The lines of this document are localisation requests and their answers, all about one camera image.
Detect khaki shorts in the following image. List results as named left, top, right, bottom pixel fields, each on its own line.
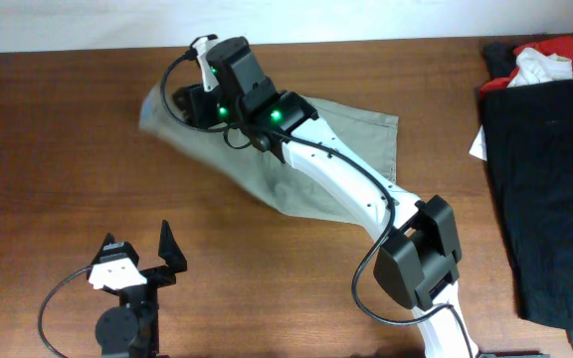
left=139, top=87, right=398, bottom=224

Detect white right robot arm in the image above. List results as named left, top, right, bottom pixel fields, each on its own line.
left=175, top=35, right=479, bottom=357

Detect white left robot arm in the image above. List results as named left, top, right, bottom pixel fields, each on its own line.
left=88, top=221, right=187, bottom=358

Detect white garment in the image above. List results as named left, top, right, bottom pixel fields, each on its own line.
left=507, top=48, right=573, bottom=88

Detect black garment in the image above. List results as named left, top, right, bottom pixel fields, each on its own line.
left=478, top=42, right=573, bottom=333

